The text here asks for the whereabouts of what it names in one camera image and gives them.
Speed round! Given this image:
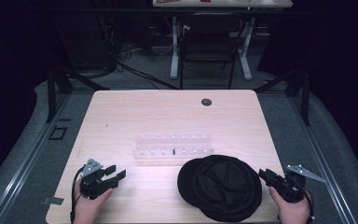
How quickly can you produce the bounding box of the black cable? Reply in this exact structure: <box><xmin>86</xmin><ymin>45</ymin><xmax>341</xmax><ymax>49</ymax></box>
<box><xmin>304</xmin><ymin>189</ymin><xmax>316</xmax><ymax>224</ymax></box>
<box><xmin>70</xmin><ymin>167</ymin><xmax>86</xmax><ymax>224</ymax></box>

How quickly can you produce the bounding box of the person's left hand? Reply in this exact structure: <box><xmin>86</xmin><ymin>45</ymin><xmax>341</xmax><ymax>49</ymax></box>
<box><xmin>73</xmin><ymin>180</ymin><xmax>115</xmax><ymax>224</ymax></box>

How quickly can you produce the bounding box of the grey tape strip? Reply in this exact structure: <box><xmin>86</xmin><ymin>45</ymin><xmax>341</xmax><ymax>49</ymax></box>
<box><xmin>41</xmin><ymin>196</ymin><xmax>65</xmax><ymax>206</ymax></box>

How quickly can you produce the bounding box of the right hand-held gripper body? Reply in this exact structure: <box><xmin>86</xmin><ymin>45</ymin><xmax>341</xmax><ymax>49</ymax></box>
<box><xmin>268</xmin><ymin>164</ymin><xmax>327</xmax><ymax>203</ymax></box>

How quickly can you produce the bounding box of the bundle of floor cables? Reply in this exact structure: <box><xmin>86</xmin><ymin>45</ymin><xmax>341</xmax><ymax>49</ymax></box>
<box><xmin>113</xmin><ymin>43</ymin><xmax>181</xmax><ymax>91</ymax></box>

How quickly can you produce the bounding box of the person's right hand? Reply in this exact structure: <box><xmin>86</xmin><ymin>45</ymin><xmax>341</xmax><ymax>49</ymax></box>
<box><xmin>268</xmin><ymin>186</ymin><xmax>311</xmax><ymax>224</ymax></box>

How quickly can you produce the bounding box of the black chair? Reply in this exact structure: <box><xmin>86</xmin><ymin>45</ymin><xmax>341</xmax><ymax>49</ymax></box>
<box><xmin>179</xmin><ymin>13</ymin><xmax>244</xmax><ymax>91</ymax></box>

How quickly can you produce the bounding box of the black metal stand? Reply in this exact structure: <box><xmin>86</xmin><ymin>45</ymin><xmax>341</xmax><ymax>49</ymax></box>
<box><xmin>46</xmin><ymin>63</ymin><xmax>110</xmax><ymax>123</ymax></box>
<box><xmin>255</xmin><ymin>65</ymin><xmax>311</xmax><ymax>127</ymax></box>

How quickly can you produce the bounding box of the white desk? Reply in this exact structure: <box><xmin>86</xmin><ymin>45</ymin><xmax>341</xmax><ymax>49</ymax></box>
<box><xmin>152</xmin><ymin>0</ymin><xmax>294</xmax><ymax>81</ymax></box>

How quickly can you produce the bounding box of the clear acrylic rack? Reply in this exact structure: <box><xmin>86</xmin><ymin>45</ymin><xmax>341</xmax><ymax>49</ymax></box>
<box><xmin>131</xmin><ymin>133</ymin><xmax>215</xmax><ymax>163</ymax></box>

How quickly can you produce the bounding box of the black tape square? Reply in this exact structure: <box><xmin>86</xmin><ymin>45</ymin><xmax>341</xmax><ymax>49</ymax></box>
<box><xmin>48</xmin><ymin>125</ymin><xmax>69</xmax><ymax>141</ymax></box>

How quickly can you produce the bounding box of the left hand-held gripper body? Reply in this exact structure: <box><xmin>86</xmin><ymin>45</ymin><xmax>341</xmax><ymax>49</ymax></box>
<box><xmin>79</xmin><ymin>158</ymin><xmax>119</xmax><ymax>201</ymax></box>

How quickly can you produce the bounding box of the black hat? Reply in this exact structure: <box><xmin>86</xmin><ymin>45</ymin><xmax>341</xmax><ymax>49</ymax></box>
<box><xmin>176</xmin><ymin>154</ymin><xmax>263</xmax><ymax>223</ymax></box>

